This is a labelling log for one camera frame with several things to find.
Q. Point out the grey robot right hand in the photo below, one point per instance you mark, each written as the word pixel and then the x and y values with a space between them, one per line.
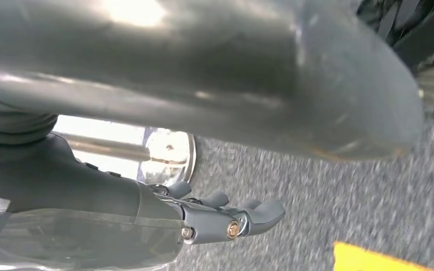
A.
pixel 202 67

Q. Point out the chrome stanchion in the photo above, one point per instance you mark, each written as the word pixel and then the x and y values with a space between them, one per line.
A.
pixel 168 157

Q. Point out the yellow floor tape square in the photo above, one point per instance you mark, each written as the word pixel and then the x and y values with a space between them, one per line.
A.
pixel 359 260

